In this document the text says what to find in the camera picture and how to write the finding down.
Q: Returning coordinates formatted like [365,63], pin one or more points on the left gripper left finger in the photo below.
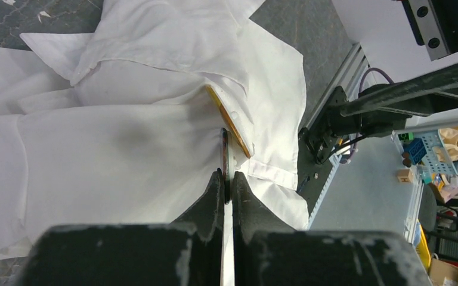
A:
[187,251]

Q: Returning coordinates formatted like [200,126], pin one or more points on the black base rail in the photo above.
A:
[318,140]

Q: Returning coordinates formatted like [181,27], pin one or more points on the cardboard boxes in background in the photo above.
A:
[443,273]

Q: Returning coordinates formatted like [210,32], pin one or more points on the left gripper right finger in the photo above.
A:
[267,251]

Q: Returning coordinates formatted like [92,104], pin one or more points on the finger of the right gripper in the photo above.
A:
[436,82]

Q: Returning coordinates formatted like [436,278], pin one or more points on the yellow sunflower brooch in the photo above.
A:
[227,119]

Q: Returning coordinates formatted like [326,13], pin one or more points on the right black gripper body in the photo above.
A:
[434,25]

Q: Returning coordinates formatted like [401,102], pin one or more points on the white button shirt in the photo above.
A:
[116,126]

